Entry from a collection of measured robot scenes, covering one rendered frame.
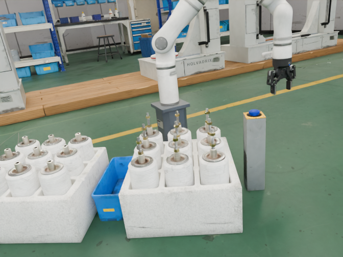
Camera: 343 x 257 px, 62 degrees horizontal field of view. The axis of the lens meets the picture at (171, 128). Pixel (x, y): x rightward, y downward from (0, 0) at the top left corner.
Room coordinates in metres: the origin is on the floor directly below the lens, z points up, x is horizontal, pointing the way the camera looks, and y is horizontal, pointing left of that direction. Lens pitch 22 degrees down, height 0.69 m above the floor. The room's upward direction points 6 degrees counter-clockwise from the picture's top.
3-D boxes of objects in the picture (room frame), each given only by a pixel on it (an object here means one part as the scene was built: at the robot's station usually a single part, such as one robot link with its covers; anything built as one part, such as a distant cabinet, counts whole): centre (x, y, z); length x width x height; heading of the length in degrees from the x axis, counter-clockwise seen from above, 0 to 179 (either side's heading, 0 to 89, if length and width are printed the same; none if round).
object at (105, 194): (1.02, 0.25, 0.06); 0.30 x 0.11 x 0.12; 173
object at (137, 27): (6.61, 0.50, 0.35); 0.59 x 0.47 x 0.69; 23
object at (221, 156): (0.82, -0.13, 0.25); 0.08 x 0.08 x 0.01
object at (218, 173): (0.82, -0.13, 0.16); 0.10 x 0.10 x 0.18
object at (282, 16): (1.16, -0.48, 0.61); 0.09 x 0.07 x 0.15; 156
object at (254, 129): (1.00, -0.31, 0.16); 0.07 x 0.07 x 0.31; 85
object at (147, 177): (0.84, 0.11, 0.16); 0.10 x 0.10 x 0.18
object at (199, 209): (0.95, -0.02, 0.09); 0.39 x 0.39 x 0.18; 85
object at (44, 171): (0.86, 0.42, 0.25); 0.08 x 0.08 x 0.01
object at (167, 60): (1.32, -0.01, 0.54); 0.09 x 0.09 x 0.17; 81
